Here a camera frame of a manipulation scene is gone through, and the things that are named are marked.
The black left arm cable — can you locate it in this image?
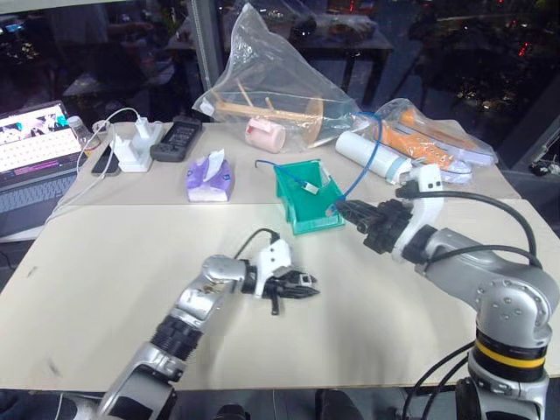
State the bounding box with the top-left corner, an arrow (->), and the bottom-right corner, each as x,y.
234,227 -> 281,260

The purple tissue pack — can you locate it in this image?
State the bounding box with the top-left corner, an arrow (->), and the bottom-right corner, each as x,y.
186,148 -> 235,204

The black robot body cable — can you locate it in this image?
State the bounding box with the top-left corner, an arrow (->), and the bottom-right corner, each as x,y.
401,339 -> 478,420

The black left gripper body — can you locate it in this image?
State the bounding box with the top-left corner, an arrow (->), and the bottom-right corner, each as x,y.
264,265 -> 307,316

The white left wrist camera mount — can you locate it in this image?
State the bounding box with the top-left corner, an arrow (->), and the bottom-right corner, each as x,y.
253,239 -> 293,300

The wooden rack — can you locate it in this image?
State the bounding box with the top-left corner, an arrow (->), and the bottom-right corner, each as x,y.
212,78 -> 326,149

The thin dark blue cable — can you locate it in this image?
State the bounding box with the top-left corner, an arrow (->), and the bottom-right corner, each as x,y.
254,159 -> 307,188

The dark rounded shape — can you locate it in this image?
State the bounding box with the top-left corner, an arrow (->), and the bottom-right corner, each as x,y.
215,402 -> 251,420
314,388 -> 365,420

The white charging cable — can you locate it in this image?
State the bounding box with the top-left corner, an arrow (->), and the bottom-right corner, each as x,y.
51,107 -> 146,216

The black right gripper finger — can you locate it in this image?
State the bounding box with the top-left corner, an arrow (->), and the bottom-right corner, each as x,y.
342,211 -> 381,233
337,199 -> 382,216

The green plastic bin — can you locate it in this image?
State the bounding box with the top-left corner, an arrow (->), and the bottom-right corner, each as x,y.
273,158 -> 347,236

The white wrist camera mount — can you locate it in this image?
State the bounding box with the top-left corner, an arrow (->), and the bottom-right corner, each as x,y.
253,239 -> 293,300
391,164 -> 446,264

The black rectangular battery device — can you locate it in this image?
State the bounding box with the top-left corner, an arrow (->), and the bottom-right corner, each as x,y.
149,115 -> 204,164

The white power strip with chargers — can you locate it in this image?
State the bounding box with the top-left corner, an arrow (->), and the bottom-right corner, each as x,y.
112,118 -> 164,173

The small clear bottle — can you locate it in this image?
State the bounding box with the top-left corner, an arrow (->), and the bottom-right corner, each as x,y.
66,115 -> 95,159

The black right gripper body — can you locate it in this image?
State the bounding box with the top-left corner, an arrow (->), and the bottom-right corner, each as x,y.
361,199 -> 415,255

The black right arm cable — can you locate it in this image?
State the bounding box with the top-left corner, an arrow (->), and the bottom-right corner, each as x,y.
395,180 -> 544,270

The dark smartphone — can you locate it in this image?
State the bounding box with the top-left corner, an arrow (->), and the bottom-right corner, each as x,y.
90,142 -> 122,178

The orange and white toy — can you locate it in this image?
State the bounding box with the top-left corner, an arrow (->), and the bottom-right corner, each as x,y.
379,108 -> 496,177

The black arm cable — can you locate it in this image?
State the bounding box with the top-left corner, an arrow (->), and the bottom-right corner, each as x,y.
234,227 -> 281,260
395,180 -> 544,270

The grey window frame post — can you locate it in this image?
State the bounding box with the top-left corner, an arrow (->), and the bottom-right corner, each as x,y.
186,0 -> 225,107

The open laptop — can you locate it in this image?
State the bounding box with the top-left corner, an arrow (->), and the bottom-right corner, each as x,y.
0,100 -> 85,242

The large clear plastic bag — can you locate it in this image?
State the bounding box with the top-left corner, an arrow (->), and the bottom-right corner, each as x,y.
191,2 -> 362,153

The dark background table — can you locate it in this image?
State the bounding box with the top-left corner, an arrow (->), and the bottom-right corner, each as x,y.
279,11 -> 395,107

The small clear plastic bag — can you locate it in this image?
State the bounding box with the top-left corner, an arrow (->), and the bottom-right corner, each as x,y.
351,97 -> 501,186

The white cylindrical bottle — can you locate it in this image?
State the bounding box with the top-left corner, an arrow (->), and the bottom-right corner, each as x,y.
334,130 -> 413,186

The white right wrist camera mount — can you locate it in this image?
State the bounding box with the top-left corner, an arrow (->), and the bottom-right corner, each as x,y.
391,164 -> 446,264

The light blue ethernet cable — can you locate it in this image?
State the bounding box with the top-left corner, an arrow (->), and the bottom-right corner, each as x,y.
325,110 -> 396,216

